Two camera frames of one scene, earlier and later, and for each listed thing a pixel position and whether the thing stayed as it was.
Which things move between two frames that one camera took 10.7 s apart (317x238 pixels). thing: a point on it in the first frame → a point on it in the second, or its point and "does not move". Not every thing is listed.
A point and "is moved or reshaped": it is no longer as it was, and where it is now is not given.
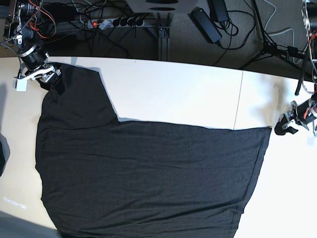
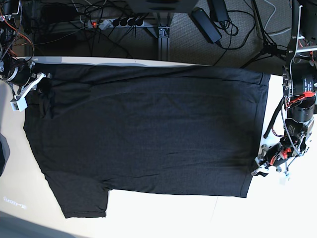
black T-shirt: (102, 178) is moved or reshaped
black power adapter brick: (204, 24) does not move
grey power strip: (104, 24) does not move
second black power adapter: (218, 10) does not move
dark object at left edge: (5, 152) does not move
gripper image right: (291, 115) → (273, 155)
